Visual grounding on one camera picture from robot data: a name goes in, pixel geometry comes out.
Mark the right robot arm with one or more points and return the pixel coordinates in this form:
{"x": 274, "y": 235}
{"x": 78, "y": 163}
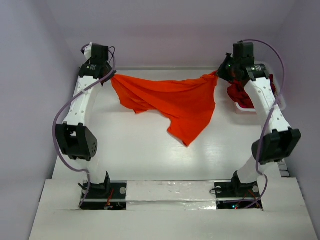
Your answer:
{"x": 277, "y": 140}

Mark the dark red t shirt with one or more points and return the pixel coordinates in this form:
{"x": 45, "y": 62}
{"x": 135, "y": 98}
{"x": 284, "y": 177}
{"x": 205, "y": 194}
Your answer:
{"x": 255, "y": 93}

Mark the white plastic basket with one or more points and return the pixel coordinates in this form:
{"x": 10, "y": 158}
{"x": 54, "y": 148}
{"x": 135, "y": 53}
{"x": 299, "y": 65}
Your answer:
{"x": 250, "y": 110}

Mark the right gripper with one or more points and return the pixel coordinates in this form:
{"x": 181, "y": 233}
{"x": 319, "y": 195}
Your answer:
{"x": 222, "y": 69}

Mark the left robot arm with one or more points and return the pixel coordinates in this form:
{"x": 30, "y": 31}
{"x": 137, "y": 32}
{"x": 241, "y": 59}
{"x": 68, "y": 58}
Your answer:
{"x": 75, "y": 144}

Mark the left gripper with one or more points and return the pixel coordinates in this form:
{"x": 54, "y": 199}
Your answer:
{"x": 109, "y": 66}

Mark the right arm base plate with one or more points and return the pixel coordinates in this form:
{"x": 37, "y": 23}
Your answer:
{"x": 237, "y": 200}

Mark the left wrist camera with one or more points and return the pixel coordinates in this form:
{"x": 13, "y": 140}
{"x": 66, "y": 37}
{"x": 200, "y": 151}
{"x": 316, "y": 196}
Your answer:
{"x": 86, "y": 50}

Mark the orange t shirt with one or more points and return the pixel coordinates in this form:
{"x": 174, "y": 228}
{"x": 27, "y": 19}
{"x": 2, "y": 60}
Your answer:
{"x": 188, "y": 104}

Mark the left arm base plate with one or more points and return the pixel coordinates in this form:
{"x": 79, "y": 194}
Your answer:
{"x": 114, "y": 199}

